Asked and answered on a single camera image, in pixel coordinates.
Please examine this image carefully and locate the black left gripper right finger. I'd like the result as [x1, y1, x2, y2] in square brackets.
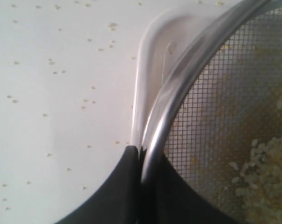
[155, 156, 234, 224]

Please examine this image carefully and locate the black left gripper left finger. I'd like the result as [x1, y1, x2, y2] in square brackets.
[58, 146, 140, 224]

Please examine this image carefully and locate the yellow and white grain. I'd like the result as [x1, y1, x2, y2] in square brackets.
[222, 44, 282, 224]

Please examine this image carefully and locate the round steel mesh sieve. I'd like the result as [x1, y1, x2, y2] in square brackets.
[141, 0, 282, 224]

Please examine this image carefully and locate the white rectangular plastic tray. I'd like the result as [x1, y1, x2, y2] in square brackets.
[131, 0, 239, 148]

